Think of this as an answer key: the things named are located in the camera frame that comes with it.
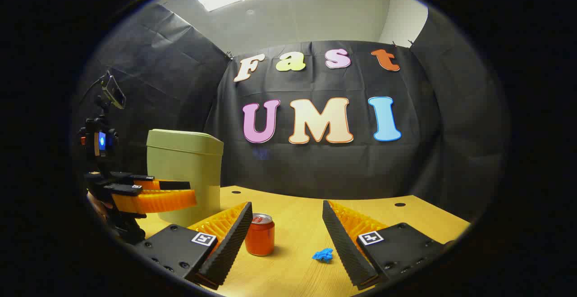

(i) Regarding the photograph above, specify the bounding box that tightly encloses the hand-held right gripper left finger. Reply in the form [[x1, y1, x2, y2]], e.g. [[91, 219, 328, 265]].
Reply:
[[134, 201, 254, 291]]

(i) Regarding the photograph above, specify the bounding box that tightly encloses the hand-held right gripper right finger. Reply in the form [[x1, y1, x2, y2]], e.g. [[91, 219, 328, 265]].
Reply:
[[322, 200, 456, 291]]

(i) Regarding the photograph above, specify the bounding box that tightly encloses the green desktop garbage bin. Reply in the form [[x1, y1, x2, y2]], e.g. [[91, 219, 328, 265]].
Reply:
[[147, 129, 224, 228]]

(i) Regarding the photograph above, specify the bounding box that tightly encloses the orange pop can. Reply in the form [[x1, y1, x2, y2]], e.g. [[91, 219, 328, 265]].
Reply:
[[245, 213, 275, 256]]

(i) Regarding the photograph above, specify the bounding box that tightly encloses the wooden desktop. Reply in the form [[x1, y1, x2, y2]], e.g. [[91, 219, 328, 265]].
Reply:
[[135, 185, 472, 297]]

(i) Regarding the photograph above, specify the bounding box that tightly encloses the black backdrop cloth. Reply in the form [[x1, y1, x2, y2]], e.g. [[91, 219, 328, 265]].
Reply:
[[74, 3, 510, 223]]

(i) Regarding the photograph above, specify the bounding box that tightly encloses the black cable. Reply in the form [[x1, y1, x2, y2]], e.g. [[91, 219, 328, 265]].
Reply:
[[80, 75, 110, 105]]

